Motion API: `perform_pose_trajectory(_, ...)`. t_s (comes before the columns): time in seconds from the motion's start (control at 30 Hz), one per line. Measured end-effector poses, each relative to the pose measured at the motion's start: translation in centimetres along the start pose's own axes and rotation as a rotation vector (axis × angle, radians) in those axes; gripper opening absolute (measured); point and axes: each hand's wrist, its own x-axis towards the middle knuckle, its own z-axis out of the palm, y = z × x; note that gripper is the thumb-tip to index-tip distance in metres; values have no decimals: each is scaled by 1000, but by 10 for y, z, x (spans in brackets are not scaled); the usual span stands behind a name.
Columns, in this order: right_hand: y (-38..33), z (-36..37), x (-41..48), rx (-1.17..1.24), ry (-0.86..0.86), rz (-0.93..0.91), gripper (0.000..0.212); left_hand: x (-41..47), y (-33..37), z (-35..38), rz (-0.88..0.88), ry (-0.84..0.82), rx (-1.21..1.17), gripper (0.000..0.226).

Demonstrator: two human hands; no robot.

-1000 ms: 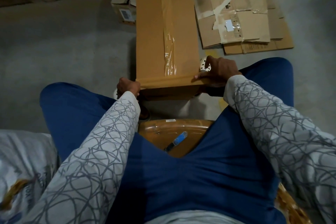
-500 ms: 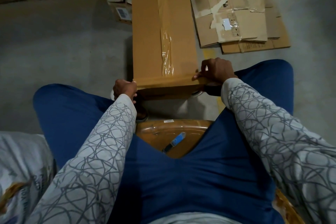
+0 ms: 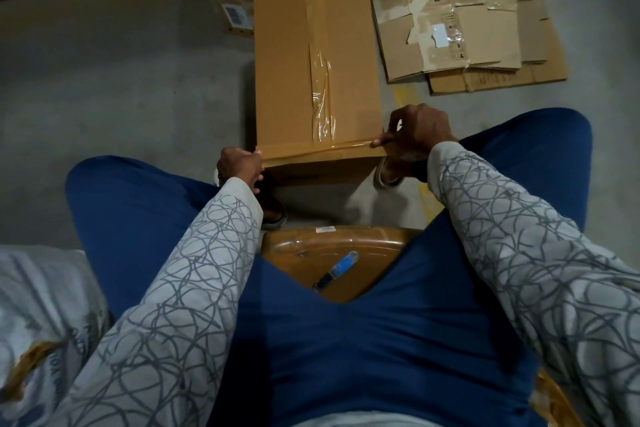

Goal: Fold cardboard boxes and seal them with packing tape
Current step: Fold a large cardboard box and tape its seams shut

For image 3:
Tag white woven sack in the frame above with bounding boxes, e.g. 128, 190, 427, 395
0, 246, 111, 427

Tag person's left hand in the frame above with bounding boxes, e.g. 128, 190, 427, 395
217, 146, 266, 195

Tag person's right white clog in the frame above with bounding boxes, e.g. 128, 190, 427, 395
373, 159, 403, 193

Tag person's white clog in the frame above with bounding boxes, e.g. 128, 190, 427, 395
373, 159, 403, 193
258, 196, 289, 233

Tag large black-label cardboard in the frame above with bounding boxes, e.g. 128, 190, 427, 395
250, 0, 389, 187

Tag person's right hand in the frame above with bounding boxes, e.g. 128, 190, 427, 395
371, 102, 459, 181

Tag person's blue trousers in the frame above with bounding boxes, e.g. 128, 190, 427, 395
65, 106, 594, 427

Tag person's right forearm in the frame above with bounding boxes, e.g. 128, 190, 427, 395
426, 141, 640, 427

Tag blue-handled cutter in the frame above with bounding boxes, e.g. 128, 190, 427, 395
312, 250, 361, 292

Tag flat brown cardboard sheet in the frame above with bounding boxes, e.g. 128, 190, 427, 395
400, 0, 570, 97

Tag crumpled brown tape scraps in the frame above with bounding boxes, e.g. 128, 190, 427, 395
530, 370, 586, 427

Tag brown plastic-wrapped stool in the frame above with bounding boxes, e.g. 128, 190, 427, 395
260, 224, 421, 305

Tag person's left white clog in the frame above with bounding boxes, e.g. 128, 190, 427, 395
258, 196, 289, 233

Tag person's left forearm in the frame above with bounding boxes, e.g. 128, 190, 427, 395
45, 176, 265, 427

